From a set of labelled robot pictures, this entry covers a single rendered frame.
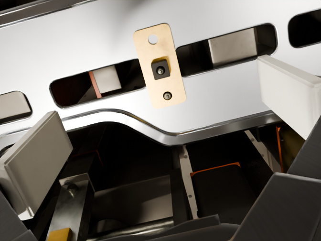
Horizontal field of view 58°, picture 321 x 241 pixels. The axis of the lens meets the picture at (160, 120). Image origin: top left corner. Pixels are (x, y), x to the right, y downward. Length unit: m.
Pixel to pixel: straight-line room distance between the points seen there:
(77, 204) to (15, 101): 0.14
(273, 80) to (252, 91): 0.16
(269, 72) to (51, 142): 0.13
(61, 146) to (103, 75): 0.27
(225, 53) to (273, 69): 0.17
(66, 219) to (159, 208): 0.14
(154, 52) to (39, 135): 0.17
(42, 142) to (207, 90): 0.20
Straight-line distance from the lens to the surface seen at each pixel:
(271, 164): 0.73
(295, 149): 0.36
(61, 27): 0.32
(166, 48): 0.30
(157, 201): 0.42
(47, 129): 0.18
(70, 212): 0.35
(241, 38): 0.33
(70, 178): 0.38
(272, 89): 0.17
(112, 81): 0.45
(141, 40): 0.30
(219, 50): 0.32
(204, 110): 0.32
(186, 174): 0.71
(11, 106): 0.37
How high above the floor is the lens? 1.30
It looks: 69 degrees down
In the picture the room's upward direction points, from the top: 178 degrees clockwise
